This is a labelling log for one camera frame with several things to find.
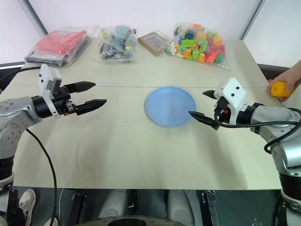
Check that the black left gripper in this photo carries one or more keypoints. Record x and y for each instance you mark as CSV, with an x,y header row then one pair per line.
x,y
62,103

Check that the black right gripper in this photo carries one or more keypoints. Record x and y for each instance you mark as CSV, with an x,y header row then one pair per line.
x,y
223,115

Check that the orange fruit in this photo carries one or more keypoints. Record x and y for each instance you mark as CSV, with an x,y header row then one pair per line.
x,y
278,90

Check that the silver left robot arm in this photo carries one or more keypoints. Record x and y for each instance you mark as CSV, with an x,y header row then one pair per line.
x,y
16,110

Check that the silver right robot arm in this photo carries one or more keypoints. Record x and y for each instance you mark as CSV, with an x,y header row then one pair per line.
x,y
275,115

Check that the blue round plate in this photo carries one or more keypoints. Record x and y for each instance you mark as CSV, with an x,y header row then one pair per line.
x,y
170,107

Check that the person's bare hand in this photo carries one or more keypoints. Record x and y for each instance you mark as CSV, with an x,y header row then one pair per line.
x,y
290,75

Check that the plastic bag of red cloth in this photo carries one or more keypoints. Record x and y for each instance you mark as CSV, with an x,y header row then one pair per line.
x,y
58,44

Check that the plastic bag of mixed parts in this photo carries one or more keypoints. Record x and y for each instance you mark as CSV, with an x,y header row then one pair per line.
x,y
118,43

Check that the bag of colourful toy bricks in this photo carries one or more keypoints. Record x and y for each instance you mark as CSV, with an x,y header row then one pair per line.
x,y
200,44

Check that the brown framed box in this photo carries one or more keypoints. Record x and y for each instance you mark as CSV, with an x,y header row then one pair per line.
x,y
151,42

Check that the grey rounded robot leg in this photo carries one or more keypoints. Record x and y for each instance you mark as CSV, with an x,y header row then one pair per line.
x,y
114,203
179,206

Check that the white sneaker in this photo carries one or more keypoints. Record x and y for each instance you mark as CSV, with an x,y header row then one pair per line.
x,y
28,202

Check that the dark rounded robot torso rim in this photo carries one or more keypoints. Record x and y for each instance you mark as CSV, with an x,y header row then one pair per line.
x,y
131,222

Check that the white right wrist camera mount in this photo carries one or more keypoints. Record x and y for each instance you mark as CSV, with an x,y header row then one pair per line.
x,y
232,94

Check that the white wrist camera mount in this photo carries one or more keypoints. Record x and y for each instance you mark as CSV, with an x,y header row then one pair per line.
x,y
48,78
232,94

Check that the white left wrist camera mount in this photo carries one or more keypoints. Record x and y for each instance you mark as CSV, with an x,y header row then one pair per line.
x,y
48,78

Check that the grey metal frame post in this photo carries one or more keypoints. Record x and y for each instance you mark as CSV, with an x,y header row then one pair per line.
x,y
252,18
36,17

